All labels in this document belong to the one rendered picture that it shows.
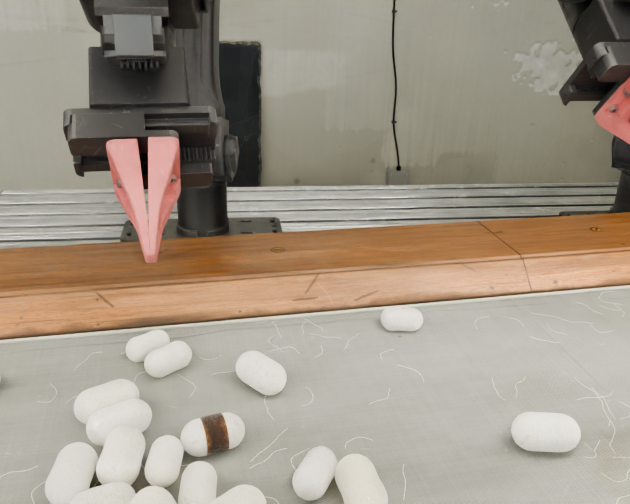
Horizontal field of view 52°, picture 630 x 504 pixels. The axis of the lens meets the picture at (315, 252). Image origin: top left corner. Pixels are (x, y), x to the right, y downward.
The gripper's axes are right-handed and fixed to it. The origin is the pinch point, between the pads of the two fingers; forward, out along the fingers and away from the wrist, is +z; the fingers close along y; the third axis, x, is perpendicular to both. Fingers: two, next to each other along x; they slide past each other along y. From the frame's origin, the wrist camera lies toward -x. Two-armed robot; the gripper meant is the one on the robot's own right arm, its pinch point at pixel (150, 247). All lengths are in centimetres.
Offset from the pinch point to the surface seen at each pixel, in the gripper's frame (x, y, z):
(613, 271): 7.1, 39.5, 1.7
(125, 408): -2.5, -1.8, 11.1
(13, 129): 160, -48, -128
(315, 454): -5.9, 7.9, 15.4
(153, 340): 3.0, -0.2, 5.5
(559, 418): -6.2, 21.9, 15.3
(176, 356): 1.7, 1.2, 7.1
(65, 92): 149, -30, -135
